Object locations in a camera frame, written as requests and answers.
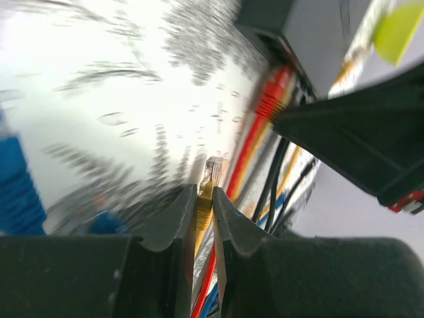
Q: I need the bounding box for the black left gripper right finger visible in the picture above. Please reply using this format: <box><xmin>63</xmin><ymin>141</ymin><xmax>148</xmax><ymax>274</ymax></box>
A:
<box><xmin>213</xmin><ymin>187</ymin><xmax>423</xmax><ymax>317</ymax></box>

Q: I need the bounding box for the floral patterned table mat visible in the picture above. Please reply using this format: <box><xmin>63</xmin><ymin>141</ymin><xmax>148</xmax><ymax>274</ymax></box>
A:
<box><xmin>1</xmin><ymin>1</ymin><xmax>264</xmax><ymax>233</ymax></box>

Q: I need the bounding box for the yellow ethernet cable long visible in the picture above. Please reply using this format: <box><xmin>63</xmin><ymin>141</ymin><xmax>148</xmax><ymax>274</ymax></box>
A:
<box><xmin>233</xmin><ymin>58</ymin><xmax>361</xmax><ymax>208</ymax></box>

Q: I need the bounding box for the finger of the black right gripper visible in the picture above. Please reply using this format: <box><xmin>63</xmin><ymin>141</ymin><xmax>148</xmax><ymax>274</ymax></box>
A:
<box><xmin>273</xmin><ymin>63</ymin><xmax>423</xmax><ymax>215</ymax></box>

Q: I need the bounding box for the black network switch box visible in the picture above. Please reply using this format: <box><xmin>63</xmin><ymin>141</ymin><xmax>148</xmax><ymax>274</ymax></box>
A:
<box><xmin>235</xmin><ymin>0</ymin><xmax>371</xmax><ymax>97</ymax></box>

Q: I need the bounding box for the yellow ethernet cable short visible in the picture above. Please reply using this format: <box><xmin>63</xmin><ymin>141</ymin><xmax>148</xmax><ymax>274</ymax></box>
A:
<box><xmin>194</xmin><ymin>156</ymin><xmax>223</xmax><ymax>257</ymax></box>

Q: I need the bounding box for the red ethernet cable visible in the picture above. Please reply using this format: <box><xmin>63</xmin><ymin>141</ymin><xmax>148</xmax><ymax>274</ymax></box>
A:
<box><xmin>190</xmin><ymin>64</ymin><xmax>294</xmax><ymax>318</ymax></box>

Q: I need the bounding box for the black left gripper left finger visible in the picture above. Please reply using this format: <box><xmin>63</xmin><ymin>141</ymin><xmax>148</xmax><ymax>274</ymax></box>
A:
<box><xmin>1</xmin><ymin>185</ymin><xmax>197</xmax><ymax>317</ymax></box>

